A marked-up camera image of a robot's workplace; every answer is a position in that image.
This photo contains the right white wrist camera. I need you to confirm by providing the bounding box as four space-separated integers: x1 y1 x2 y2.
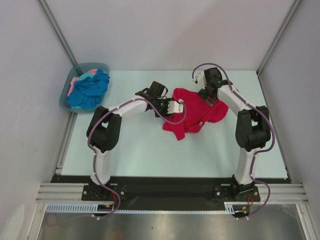
192 71 206 86

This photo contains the translucent blue plastic basket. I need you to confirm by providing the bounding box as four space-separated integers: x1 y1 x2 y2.
59 62 110 113

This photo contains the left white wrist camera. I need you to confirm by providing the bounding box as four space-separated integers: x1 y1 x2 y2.
167 99 184 114

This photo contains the light teal t shirt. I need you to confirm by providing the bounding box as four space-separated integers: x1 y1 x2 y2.
67 72 95 96

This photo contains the slotted cable duct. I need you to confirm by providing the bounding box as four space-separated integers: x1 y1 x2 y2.
46 200 250 215

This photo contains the left aluminium corner post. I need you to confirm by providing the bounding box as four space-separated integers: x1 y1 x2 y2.
36 0 78 66

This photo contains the blue t shirt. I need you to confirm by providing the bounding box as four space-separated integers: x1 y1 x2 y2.
65 68 110 111

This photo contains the aluminium corner post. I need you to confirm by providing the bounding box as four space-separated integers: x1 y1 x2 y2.
36 0 78 66
256 0 303 77

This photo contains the right aluminium corner post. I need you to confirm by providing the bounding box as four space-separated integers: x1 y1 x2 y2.
256 0 303 77

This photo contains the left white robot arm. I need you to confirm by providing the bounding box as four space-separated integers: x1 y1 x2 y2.
86 81 184 200

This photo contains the aluminium front rail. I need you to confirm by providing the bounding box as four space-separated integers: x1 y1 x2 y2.
35 183 309 204

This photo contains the pink t shirt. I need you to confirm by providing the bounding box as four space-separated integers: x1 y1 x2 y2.
67 68 98 96

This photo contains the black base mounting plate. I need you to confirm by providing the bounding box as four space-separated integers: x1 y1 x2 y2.
50 174 291 211

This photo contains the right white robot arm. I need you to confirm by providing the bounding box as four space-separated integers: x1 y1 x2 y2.
192 67 271 201

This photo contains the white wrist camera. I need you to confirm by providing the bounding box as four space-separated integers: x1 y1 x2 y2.
192 71 206 86
167 99 184 114

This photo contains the red t shirt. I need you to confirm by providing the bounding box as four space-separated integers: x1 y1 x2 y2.
162 88 229 141

